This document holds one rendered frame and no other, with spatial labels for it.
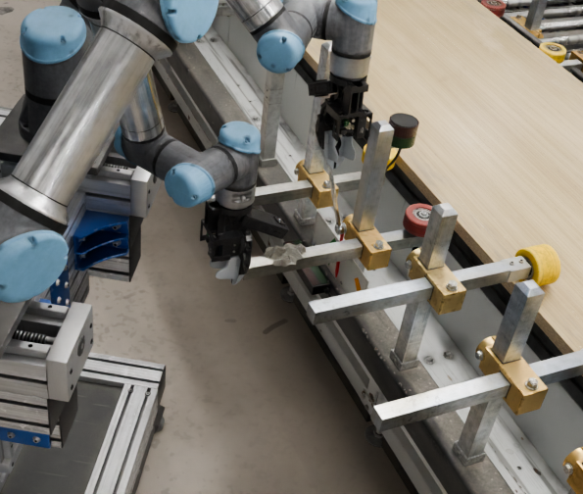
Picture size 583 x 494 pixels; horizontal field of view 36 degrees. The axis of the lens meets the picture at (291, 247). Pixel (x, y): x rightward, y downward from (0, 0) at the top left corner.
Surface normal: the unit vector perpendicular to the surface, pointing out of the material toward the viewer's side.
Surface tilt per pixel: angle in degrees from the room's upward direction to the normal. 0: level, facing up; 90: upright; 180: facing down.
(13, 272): 95
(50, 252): 95
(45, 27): 7
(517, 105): 0
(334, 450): 0
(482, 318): 90
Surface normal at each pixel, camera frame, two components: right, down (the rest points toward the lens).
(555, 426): -0.91, 0.17
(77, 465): 0.11, -0.77
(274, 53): -0.25, 0.58
